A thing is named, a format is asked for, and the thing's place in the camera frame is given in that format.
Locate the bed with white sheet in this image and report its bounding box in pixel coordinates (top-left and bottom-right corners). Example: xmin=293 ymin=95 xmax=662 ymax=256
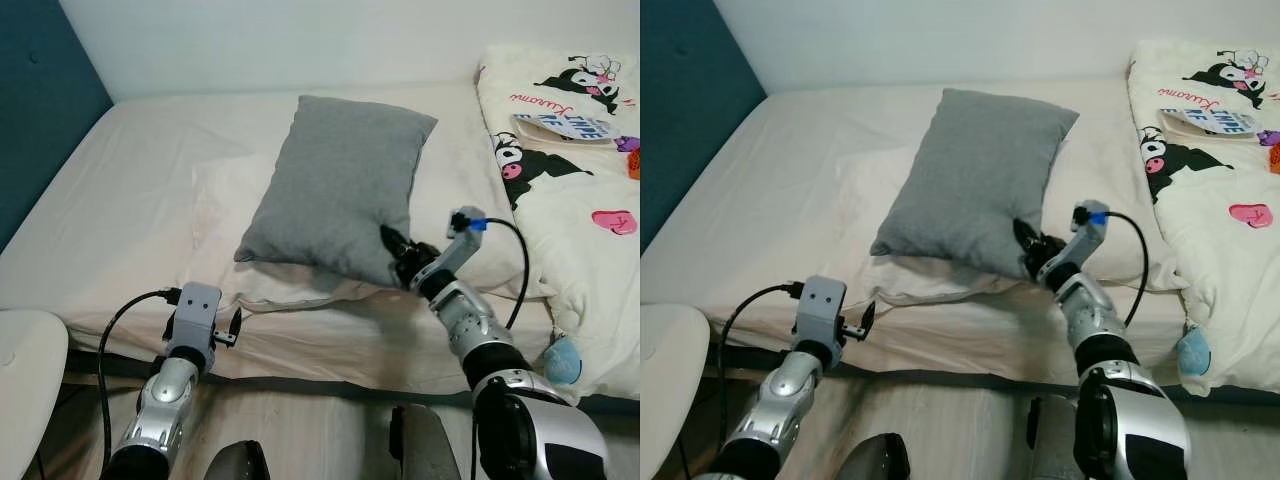
xmin=640 ymin=75 xmax=1280 ymax=393
xmin=0 ymin=80 xmax=641 ymax=399

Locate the robot right leg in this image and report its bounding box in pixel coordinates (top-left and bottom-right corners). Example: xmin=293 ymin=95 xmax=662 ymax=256
xmin=1027 ymin=394 xmax=1089 ymax=480
xmin=388 ymin=403 xmax=463 ymax=480

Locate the blue and white printed booklet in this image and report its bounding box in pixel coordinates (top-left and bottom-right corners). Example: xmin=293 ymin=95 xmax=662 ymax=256
xmin=1159 ymin=105 xmax=1263 ymax=137
xmin=512 ymin=112 xmax=622 ymax=144

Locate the cartoon print white blanket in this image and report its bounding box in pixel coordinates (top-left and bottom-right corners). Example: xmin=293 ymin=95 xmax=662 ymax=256
xmin=474 ymin=44 xmax=641 ymax=402
xmin=1127 ymin=38 xmax=1280 ymax=397

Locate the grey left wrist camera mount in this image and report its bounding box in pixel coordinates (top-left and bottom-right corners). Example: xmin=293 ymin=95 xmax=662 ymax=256
xmin=794 ymin=275 xmax=849 ymax=347
xmin=164 ymin=281 xmax=224 ymax=353

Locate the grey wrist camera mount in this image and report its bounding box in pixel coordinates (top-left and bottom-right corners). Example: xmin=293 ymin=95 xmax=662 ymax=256
xmin=164 ymin=281 xmax=224 ymax=353
xmin=1062 ymin=199 xmax=1110 ymax=267
xmin=794 ymin=275 xmax=849 ymax=347
xmin=436 ymin=206 xmax=489 ymax=279

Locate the white pillow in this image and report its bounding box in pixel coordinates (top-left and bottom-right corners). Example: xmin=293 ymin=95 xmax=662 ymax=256
xmin=834 ymin=147 xmax=1043 ymax=307
xmin=189 ymin=153 xmax=403 ymax=313

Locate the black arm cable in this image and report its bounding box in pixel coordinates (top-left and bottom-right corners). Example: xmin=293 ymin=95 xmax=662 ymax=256
xmin=717 ymin=282 xmax=807 ymax=451
xmin=1100 ymin=209 xmax=1150 ymax=327
xmin=478 ymin=217 xmax=530 ymax=332
xmin=96 ymin=287 xmax=183 ymax=473

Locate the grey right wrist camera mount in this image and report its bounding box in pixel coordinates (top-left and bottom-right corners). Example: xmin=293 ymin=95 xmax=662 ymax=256
xmin=1062 ymin=199 xmax=1110 ymax=267
xmin=436 ymin=206 xmax=489 ymax=279

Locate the robot leg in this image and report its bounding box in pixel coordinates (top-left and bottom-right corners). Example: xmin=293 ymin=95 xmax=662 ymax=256
xmin=838 ymin=431 xmax=912 ymax=480
xmin=1027 ymin=394 xmax=1089 ymax=480
xmin=204 ymin=439 xmax=272 ymax=480
xmin=388 ymin=403 xmax=463 ymax=480

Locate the dark bed frame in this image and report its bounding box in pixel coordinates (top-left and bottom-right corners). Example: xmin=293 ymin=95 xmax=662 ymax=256
xmin=62 ymin=348 xmax=641 ymax=413
xmin=706 ymin=342 xmax=1280 ymax=409

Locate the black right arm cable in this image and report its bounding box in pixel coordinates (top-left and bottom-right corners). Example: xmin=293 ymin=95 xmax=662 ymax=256
xmin=1100 ymin=209 xmax=1150 ymax=327
xmin=478 ymin=217 xmax=530 ymax=332

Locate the robot left leg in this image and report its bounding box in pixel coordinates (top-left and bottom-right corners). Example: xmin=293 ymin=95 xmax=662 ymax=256
xmin=838 ymin=431 xmax=912 ymax=480
xmin=204 ymin=439 xmax=272 ymax=480

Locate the light blue round tag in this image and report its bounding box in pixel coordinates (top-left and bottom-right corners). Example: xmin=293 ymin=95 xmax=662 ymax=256
xmin=544 ymin=336 xmax=584 ymax=387
xmin=1176 ymin=324 xmax=1214 ymax=380

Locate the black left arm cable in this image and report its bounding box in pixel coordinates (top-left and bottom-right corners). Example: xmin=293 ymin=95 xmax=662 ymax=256
xmin=96 ymin=287 xmax=183 ymax=473
xmin=717 ymin=282 xmax=807 ymax=451

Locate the grey pillow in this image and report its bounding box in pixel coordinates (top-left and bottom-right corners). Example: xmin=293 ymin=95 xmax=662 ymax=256
xmin=870 ymin=88 xmax=1081 ymax=282
xmin=234 ymin=95 xmax=439 ymax=289

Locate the teal padded headboard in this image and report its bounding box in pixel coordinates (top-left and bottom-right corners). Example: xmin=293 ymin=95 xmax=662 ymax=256
xmin=0 ymin=0 xmax=115 ymax=253
xmin=640 ymin=0 xmax=769 ymax=253

